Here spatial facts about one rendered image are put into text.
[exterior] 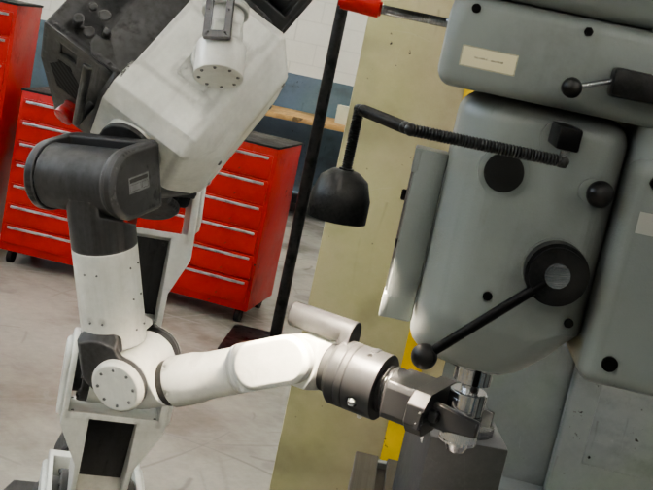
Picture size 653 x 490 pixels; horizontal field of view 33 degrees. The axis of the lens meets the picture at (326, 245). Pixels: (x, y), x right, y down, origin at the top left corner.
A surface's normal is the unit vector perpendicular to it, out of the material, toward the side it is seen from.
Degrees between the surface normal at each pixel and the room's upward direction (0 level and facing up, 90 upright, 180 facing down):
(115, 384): 103
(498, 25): 90
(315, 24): 90
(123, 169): 82
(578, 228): 90
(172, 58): 58
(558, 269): 90
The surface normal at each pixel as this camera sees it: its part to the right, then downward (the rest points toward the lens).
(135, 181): 0.90, 0.12
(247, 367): -0.42, -0.04
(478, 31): -0.10, 0.18
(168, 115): 0.29, -0.31
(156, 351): 0.67, -0.58
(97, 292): -0.32, 0.34
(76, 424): 0.18, 0.36
